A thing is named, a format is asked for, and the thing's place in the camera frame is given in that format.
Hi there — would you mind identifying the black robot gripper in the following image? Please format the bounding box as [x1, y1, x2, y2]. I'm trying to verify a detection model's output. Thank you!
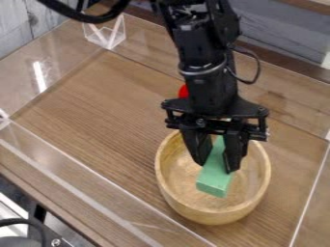
[160, 66, 271, 175]

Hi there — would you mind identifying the green rectangular block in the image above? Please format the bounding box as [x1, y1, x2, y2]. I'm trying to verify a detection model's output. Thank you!
[197, 136, 233, 198]

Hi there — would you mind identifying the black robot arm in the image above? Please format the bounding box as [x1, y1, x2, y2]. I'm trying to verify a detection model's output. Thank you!
[150, 0, 269, 173]

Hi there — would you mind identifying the light wooden bowl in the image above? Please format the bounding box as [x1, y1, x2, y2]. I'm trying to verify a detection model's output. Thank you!
[155, 131, 273, 226]

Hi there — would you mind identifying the red plush tomato toy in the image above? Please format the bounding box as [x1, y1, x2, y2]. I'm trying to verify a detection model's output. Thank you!
[178, 85, 190, 98]

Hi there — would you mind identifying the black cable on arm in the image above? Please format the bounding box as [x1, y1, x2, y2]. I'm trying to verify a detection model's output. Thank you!
[225, 44, 263, 86]

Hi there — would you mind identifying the black metal table bracket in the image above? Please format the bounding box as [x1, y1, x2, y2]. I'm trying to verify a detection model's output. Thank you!
[27, 203, 74, 247]

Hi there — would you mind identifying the black cable under table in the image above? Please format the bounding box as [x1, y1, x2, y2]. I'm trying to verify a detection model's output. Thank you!
[0, 217, 50, 247]

